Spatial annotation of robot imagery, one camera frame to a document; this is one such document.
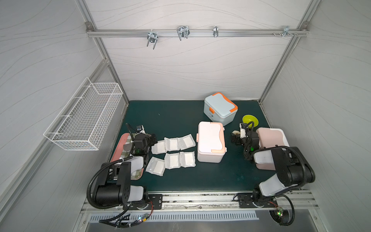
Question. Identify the blue box orange handle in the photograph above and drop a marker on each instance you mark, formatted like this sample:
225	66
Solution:
218	108

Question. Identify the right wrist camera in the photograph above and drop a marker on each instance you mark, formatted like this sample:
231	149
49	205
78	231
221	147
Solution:
242	130

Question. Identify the aluminium crossbar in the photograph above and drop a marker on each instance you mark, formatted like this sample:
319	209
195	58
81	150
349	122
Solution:
204	33

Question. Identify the metal hook clamp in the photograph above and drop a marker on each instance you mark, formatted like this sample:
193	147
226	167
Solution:
152	38

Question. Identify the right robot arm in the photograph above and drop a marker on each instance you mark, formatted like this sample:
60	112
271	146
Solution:
269	150

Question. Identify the green bowl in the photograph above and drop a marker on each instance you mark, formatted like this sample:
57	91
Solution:
250	118

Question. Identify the white box peach handle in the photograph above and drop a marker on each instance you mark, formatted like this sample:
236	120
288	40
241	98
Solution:
211	146

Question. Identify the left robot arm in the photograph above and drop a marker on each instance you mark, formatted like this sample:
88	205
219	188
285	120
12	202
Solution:
112	185

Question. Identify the small metal bracket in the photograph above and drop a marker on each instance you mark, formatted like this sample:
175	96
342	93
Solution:
215	31

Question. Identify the metal screw bracket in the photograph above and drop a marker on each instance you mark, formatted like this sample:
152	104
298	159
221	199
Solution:
285	33

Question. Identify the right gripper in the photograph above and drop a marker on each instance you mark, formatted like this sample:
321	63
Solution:
239	139

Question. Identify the pink tray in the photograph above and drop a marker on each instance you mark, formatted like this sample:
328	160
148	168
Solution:
118	153

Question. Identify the green checkered cloth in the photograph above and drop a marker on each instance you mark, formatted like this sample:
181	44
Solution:
136	174

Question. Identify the white wire basket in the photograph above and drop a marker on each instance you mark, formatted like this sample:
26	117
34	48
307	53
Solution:
84	120

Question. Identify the pink first aid box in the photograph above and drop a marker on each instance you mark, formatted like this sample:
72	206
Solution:
269	138

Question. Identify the green table mat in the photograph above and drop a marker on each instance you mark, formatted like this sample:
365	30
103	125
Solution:
173	119

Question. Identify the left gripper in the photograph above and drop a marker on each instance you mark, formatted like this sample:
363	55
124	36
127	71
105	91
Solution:
150	139

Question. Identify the metal u-bolt clamp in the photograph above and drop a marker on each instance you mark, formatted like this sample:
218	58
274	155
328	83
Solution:
183	32

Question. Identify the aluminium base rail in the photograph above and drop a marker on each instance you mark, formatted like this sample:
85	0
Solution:
195	201

